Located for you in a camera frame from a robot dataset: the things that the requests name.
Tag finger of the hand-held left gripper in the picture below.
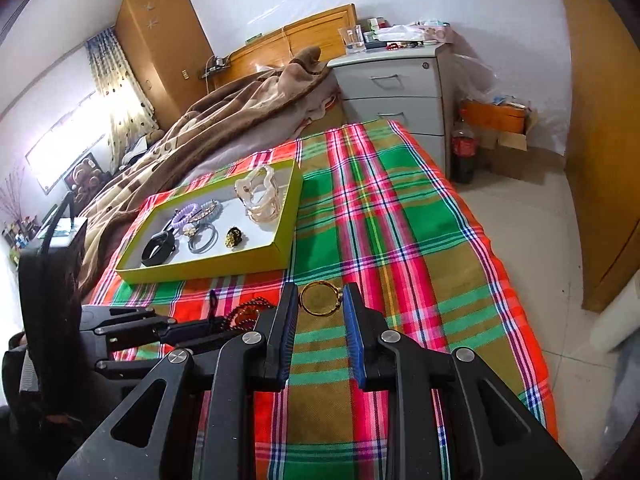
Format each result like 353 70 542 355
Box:
95 330 251 381
80 306 223 353

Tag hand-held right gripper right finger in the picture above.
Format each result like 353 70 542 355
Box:
341 281 583 480

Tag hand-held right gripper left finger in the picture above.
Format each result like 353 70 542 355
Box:
57 282 300 480

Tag gold ring bangle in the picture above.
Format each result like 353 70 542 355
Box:
299 282 346 317

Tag dark brown beaded bracelet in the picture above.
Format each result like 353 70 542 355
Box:
207 289 278 331

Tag yellow-green shallow box tray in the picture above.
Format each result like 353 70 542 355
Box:
115 160 304 285

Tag grey hair ties gold charm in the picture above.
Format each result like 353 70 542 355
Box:
180 221 220 256

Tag purple spiral hair tie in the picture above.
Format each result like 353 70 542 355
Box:
170 202 203 228

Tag pink beaded bracelet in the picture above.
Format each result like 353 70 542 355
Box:
187 200 223 223

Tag thick black hair band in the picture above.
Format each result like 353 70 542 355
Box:
141 231 177 267

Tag cluttered shelf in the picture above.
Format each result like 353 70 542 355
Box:
0 202 61 261

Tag beige translucent hair claw clip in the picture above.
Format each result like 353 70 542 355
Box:
235 164 283 225

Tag dried flower branches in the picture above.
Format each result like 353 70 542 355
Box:
0 165 26 221

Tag red green plaid cloth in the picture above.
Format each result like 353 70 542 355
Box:
82 120 558 480

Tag bright window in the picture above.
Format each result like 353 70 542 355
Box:
25 90 111 196

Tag pinkish grey bed sheet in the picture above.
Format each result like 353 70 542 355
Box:
192 85 346 181

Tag brown patterned blanket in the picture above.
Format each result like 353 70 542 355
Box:
75 45 333 301

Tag cola bottle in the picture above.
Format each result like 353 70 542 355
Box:
450 117 480 185

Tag dotted patterned curtain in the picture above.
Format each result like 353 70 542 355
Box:
84 27 158 161

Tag grey drawer nightstand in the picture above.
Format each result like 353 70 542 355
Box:
326 42 453 181

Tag cardboard box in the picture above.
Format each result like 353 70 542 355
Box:
477 110 538 181

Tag power strip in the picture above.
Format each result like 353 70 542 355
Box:
202 55 231 78

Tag clear plastic bag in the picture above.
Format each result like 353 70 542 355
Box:
450 50 506 106

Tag wooden wardrobe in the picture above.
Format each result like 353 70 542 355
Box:
115 0 216 133

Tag clear acrylic holder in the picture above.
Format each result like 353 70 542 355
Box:
339 24 366 56

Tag wooden bed headboard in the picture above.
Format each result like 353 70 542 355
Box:
202 2 358 93

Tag white plastic packet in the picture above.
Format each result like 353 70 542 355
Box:
375 20 453 46

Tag wooden door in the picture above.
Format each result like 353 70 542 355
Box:
550 0 640 313

